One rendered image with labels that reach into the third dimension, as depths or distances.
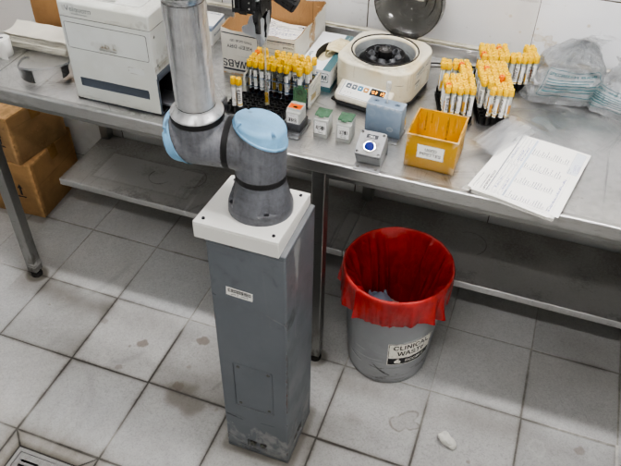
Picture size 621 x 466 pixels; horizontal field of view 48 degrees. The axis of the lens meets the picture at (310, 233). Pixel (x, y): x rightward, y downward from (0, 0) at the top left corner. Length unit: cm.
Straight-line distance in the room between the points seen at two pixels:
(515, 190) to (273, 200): 61
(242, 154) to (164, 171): 138
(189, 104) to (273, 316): 56
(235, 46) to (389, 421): 127
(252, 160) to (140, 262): 144
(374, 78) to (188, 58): 76
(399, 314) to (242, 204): 73
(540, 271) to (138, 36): 151
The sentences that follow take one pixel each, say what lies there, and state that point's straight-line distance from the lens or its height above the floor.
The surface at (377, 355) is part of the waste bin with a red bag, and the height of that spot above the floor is 16.
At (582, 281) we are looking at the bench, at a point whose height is 27.
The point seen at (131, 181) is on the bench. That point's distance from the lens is 283.
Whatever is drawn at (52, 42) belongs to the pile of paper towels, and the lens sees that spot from 243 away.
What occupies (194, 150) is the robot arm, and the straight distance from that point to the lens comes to 153.
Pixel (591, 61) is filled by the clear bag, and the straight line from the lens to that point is 220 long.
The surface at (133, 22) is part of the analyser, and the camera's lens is 194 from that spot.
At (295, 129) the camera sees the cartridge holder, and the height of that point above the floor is 89.
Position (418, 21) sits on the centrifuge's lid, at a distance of 226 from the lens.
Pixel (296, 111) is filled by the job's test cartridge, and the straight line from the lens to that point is 190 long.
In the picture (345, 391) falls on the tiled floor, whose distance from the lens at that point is 240.
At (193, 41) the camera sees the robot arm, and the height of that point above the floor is 133.
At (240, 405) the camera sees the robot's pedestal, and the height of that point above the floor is 23.
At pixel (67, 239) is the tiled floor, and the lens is 304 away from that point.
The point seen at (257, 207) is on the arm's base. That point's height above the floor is 96.
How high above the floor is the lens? 195
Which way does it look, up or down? 42 degrees down
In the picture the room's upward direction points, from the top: 1 degrees clockwise
